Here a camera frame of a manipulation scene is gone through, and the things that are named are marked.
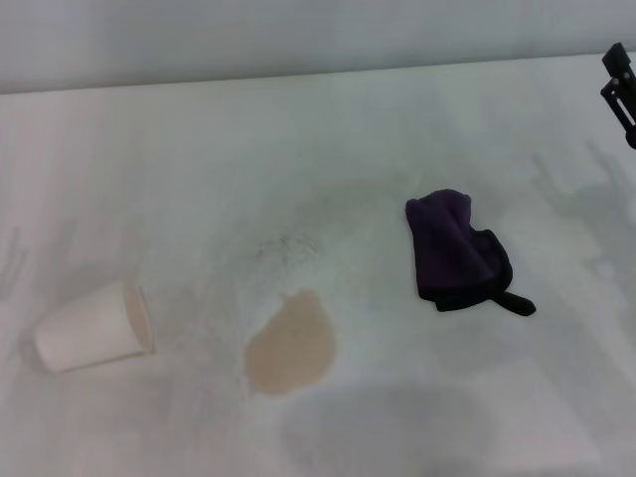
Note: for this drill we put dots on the purple rag with black trim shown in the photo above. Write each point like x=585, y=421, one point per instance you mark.
x=447, y=248

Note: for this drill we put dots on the brown water stain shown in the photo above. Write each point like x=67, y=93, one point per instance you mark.
x=290, y=348

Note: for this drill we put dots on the white paper cup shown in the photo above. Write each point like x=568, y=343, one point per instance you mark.
x=84, y=328

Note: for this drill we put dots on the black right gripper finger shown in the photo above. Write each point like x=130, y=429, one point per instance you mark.
x=623, y=94

